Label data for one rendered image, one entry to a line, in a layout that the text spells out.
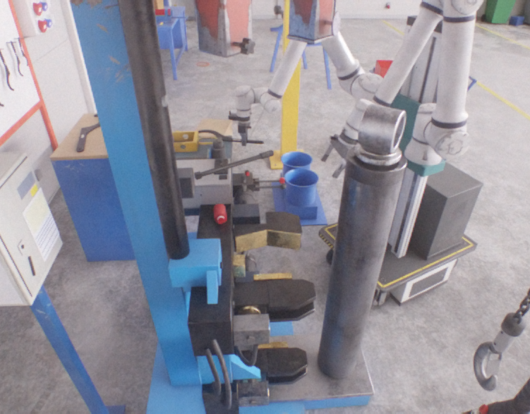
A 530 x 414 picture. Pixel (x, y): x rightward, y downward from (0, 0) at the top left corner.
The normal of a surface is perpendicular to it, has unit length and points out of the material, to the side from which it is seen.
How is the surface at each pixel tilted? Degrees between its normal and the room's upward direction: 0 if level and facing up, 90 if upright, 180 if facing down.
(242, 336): 90
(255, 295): 0
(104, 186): 90
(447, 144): 96
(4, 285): 90
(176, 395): 0
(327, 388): 0
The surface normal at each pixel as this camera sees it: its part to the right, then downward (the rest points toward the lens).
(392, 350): 0.00, -0.81
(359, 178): -0.69, 0.43
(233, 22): 0.75, 0.39
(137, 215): 0.07, 0.59
